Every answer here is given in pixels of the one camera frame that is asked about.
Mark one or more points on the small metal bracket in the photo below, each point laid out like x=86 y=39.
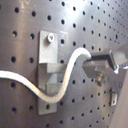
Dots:
x=113 y=98

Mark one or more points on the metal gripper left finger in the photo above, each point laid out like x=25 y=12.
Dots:
x=101 y=72

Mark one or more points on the middle metal cable clip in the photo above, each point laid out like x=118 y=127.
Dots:
x=48 y=67

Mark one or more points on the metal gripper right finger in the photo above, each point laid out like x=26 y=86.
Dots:
x=114 y=57

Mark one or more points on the black perforated breadboard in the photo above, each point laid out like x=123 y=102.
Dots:
x=93 y=24

